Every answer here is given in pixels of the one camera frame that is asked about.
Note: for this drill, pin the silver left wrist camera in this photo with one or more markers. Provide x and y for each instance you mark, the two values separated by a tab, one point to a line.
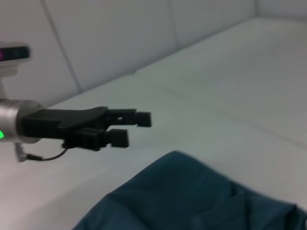
12	55

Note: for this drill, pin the teal t-shirt with FREE print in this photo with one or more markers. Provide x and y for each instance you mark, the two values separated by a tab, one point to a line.
192	196

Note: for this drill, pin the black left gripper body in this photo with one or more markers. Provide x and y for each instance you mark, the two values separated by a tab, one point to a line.
60	127

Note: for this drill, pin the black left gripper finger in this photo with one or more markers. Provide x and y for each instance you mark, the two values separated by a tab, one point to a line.
118	138
142	119

